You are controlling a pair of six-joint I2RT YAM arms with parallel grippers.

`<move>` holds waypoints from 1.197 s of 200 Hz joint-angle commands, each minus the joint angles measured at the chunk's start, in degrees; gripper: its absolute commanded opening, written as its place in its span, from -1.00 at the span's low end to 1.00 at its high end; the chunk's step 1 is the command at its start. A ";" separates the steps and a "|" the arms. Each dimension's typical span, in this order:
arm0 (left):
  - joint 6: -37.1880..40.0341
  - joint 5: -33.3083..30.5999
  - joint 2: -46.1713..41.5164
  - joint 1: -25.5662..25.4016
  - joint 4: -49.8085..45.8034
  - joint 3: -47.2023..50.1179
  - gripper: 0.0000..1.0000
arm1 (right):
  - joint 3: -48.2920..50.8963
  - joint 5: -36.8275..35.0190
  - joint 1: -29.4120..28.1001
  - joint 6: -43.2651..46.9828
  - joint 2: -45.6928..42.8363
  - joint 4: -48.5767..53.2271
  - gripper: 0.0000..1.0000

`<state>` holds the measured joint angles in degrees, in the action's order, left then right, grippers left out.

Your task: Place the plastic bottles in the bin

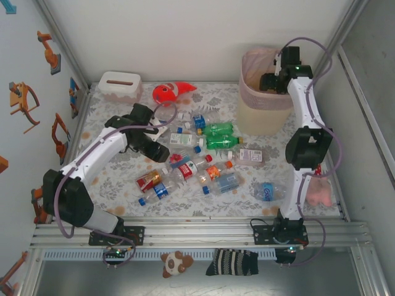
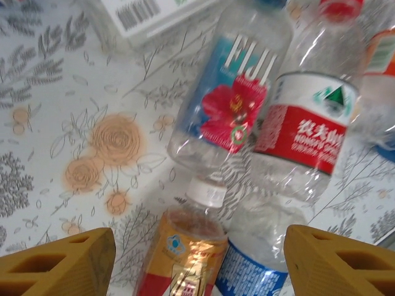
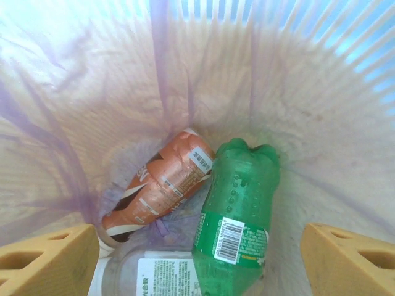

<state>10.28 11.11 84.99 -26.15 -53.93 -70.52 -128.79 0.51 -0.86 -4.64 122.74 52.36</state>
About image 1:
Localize pink flower label bottle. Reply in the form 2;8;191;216
168;146;202;164

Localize red gold label bottle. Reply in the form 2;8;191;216
135;168;169;194

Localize white green label bottle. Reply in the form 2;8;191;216
168;133;206;148

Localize red label red cap bottle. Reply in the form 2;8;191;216
170;155;214;182

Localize blue label bottle white cap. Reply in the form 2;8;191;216
184;111;223;130

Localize green Sprite plastic bottle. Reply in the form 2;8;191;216
197;121;235;137
206;135;244;151

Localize orange label orange cap bottle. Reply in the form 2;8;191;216
197;160;234;185

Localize pale blue label bottle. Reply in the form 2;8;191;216
202;171;245;196

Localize Ganten water bottle blue cap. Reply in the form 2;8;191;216
253;181;288;204

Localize pink plastic bin liner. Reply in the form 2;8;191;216
239;47;296;109

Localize beige ribbed waste bin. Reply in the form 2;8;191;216
236;47;296;136

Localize red fish plush toy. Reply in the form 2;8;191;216
152;81;198;107

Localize white pink tissue box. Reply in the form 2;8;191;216
98;71;144;104

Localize floral print tablecloth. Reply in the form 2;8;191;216
63;80;349;218

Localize pink plush toy polka dots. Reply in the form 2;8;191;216
304;165;335;208

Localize brown white panda plush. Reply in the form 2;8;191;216
160;250;195;279

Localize black white striped sock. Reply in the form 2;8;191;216
205;248;260;277

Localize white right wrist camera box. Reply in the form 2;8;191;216
273;51;283;76

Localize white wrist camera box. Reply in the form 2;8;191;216
273;51;283;76
150;118;168;140

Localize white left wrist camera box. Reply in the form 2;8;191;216
150;118;168;140

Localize blue and orange wall sticker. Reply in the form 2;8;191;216
68;76;81;120

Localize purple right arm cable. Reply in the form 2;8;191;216
276;36;343;268

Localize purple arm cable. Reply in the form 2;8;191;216
276;36;343;268
56;100;179;269

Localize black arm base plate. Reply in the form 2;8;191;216
251;218;309;247
88;226;146;247

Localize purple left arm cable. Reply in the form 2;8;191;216
56;100;179;269

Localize aluminium rail frame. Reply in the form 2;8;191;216
29;215;370;249

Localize aluminium frame post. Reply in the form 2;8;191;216
35;0;93;93
316;0;370;84

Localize white slotted cable duct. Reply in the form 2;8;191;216
41;248;278;261

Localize orange claw wall sticker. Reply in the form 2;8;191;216
8;81;41;134

